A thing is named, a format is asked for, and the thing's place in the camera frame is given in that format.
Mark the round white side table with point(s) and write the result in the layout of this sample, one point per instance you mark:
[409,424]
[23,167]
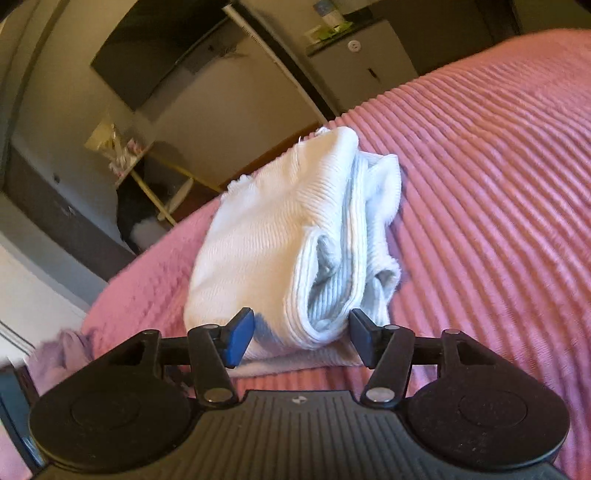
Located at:
[180,196]

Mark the green packet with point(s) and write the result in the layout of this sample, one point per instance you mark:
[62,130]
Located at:
[337,30]

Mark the white gift bag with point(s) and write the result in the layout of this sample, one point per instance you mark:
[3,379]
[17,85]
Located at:
[100,136]

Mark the white knit sweater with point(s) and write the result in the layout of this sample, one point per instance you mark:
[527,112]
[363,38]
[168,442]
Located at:
[258,240]

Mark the grey cabinet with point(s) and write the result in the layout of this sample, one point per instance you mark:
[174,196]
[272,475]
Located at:
[364,60]

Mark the pink ribbed blanket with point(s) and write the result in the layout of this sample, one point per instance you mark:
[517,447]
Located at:
[485,184]

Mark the purple cloth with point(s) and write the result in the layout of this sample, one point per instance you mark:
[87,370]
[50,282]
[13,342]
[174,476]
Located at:
[60,357]

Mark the small white box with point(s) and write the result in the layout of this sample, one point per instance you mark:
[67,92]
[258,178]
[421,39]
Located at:
[314,33]

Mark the white bin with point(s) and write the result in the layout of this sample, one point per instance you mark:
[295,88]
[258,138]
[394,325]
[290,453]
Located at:
[144,230]

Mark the black garment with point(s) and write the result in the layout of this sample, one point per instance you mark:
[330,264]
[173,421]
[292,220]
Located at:
[157,203]

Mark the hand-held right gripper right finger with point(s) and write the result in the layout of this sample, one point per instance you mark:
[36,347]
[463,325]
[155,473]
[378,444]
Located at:
[364,339]

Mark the black wall television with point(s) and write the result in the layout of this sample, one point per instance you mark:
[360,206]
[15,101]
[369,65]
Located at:
[152,50]

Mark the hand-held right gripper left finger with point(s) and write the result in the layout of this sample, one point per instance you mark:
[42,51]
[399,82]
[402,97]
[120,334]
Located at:
[238,337]

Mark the white blue canister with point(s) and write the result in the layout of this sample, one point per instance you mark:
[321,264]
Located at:
[328,11]

